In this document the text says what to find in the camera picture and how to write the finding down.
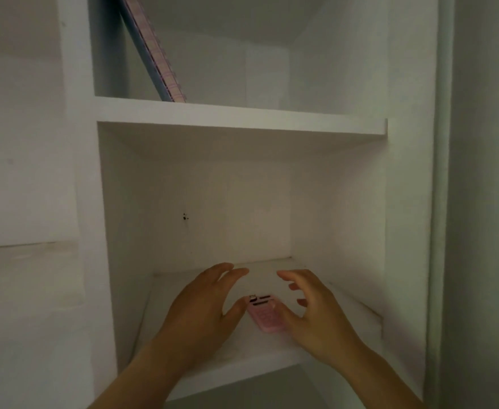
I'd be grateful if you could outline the pink spiral notebook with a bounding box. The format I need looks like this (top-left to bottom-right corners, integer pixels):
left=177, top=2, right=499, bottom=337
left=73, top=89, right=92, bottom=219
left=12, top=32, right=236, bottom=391
left=118, top=0, right=187, bottom=104

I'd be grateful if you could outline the person's right forearm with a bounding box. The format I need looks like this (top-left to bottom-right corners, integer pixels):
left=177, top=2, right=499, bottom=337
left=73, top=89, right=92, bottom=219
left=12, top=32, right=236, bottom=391
left=330, top=341, right=430, bottom=409

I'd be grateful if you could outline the person's left hand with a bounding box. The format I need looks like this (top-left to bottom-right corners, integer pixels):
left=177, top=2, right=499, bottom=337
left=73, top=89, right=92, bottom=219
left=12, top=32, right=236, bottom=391
left=155, top=262, right=250, bottom=368

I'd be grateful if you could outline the pink calculator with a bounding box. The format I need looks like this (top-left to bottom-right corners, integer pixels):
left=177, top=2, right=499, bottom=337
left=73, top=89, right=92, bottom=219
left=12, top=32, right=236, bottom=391
left=246, top=294, right=289, bottom=334

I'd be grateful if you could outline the person's right hand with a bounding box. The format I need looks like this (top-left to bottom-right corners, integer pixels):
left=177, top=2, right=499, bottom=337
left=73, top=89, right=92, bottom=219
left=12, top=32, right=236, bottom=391
left=275, top=269, right=371, bottom=368

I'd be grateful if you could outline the person's left forearm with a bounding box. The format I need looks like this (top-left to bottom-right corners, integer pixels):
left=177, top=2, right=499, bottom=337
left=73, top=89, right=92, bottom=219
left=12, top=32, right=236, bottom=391
left=87, top=339, right=202, bottom=409

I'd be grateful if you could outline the white shelf unit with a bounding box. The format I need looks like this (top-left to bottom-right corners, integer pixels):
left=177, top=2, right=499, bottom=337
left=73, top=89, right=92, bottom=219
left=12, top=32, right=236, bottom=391
left=57, top=0, right=441, bottom=409

